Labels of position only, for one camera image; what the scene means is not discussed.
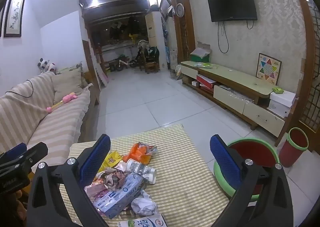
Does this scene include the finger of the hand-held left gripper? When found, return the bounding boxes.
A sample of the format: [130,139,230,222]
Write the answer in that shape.
[0,142,48,180]
[0,143,27,165]

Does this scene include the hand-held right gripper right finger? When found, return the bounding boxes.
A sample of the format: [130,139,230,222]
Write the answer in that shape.
[209,134,294,227]

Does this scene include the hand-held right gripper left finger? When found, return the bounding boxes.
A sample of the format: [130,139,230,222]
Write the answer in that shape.
[26,134,112,227]

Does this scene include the yellow snack packet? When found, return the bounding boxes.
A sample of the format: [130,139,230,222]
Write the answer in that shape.
[100,151,123,172]

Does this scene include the printed wrapper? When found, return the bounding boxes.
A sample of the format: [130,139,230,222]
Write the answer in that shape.
[96,168,130,190]

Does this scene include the wide red bin green rim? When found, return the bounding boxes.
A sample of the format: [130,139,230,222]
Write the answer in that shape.
[213,138,280,202]

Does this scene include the blue white tissue packet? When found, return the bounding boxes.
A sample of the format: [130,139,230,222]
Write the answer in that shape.
[93,173,145,219]

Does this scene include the orange plastic wrapper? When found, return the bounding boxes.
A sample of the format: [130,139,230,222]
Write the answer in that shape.
[129,142,158,165]

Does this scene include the grey printed paper cup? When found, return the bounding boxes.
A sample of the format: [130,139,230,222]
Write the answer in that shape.
[126,158,157,185]

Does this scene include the white tissue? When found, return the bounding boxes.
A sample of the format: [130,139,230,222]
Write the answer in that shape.
[130,191,158,216]

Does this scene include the green white milk carton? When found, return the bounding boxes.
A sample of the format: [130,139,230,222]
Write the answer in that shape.
[117,214,167,227]

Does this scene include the striped beige sofa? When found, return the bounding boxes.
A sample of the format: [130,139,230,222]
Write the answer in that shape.
[0,67,100,175]

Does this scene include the striped table cloth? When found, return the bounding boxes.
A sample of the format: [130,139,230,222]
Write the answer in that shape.
[59,124,230,227]

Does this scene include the pink toy stick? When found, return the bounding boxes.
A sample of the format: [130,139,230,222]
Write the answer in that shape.
[46,92,78,114]

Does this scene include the narrow red bin green rim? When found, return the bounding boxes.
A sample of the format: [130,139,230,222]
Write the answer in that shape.
[279,127,309,168]

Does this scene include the beige pillow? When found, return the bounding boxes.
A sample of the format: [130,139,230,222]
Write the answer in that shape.
[51,68,88,97]

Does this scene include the red flat box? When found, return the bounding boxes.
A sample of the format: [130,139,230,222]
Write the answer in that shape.
[196,74,217,89]

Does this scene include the pink foam mat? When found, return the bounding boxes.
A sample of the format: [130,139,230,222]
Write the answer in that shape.
[95,62,110,87]

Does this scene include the white storage box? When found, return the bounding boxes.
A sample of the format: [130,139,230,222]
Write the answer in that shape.
[269,90,296,117]

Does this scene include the cream wooden television cabinet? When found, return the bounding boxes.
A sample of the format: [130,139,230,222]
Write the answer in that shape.
[180,60,287,146]

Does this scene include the panda plush toy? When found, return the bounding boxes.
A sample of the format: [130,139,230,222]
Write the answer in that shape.
[37,58,58,74]

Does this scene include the white balance bike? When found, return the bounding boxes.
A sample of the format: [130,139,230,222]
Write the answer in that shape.
[115,58,137,70]

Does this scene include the star checkers board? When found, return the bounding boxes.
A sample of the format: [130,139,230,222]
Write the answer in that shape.
[256,53,282,86]

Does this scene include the small wooden chair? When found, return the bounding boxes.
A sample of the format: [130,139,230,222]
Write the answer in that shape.
[144,62,160,74]

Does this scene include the open cardboard box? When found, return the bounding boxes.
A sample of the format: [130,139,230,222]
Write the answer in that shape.
[190,41,212,63]

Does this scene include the cream standing air conditioner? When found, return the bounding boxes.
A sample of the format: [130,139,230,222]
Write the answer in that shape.
[145,13,157,47]

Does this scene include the television cables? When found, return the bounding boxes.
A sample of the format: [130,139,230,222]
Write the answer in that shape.
[217,20,230,54]

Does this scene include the framed wall picture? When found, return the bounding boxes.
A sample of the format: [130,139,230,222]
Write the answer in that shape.
[4,0,26,38]

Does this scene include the black wall television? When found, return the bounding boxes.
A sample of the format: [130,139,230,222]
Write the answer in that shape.
[206,0,258,23]

